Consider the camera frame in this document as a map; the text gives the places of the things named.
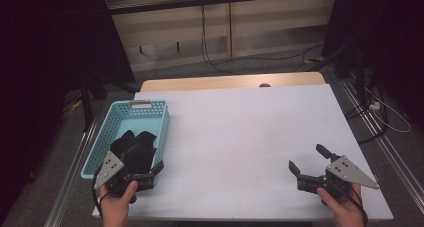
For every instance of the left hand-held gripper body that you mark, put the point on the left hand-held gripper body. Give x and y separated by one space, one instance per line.
115 173

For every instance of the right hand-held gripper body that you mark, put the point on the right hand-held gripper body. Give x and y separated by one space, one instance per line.
346 172

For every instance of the white power adapter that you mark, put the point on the white power adapter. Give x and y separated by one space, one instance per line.
374 106

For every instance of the black pants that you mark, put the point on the black pants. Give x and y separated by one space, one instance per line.
140 153

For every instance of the dark round table grommet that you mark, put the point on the dark round table grommet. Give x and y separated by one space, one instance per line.
265 85

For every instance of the aluminium floor rail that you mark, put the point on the aluminium floor rail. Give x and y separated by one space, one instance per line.
383 143
71 173

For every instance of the person's right hand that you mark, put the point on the person's right hand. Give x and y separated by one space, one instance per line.
346 213

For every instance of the black tripod stand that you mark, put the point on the black tripod stand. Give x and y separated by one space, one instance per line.
86 103

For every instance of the dark curtain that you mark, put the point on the dark curtain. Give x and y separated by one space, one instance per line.
40 53
393 37

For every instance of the black metal stand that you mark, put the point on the black metal stand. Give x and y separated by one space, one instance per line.
360 73

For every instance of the yellow tape piece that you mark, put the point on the yellow tape piece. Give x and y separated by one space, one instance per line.
77 103
315 59

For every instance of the person's left hand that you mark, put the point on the person's left hand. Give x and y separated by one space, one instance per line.
115 208

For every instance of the beige wooden cabinet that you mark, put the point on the beige wooden cabinet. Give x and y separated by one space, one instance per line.
273 27

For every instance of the light blue plastic basket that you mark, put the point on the light blue plastic basket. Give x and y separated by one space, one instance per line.
133 123

